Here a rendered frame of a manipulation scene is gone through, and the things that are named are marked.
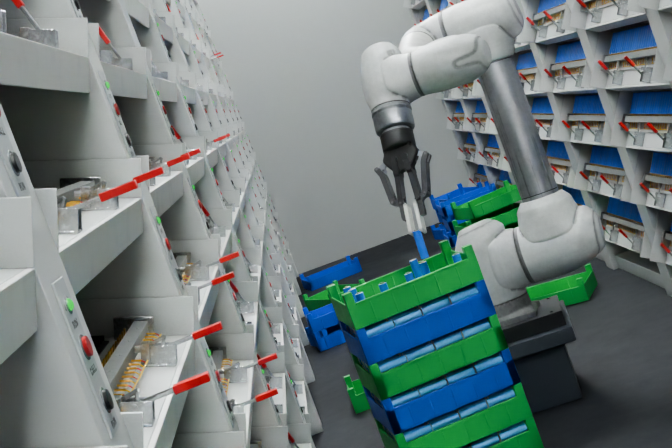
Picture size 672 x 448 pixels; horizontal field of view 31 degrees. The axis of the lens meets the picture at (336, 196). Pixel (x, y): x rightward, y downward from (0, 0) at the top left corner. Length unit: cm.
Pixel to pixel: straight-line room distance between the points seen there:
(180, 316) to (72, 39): 38
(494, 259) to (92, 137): 180
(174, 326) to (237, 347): 72
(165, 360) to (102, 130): 33
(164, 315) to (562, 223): 176
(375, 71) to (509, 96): 59
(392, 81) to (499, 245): 71
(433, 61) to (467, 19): 54
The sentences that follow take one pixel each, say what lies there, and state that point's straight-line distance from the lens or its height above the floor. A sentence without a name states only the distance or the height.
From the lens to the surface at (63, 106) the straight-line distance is 158.
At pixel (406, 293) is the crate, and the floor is 51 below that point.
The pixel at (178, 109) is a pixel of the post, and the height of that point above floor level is 105.
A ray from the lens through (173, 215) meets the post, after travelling 227.
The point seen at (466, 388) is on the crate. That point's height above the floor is 27.
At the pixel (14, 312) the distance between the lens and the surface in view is 81.
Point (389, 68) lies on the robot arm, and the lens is 269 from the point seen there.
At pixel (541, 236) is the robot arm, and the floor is 43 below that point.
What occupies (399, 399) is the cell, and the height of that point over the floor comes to 31.
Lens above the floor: 97
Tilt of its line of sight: 5 degrees down
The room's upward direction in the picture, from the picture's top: 20 degrees counter-clockwise
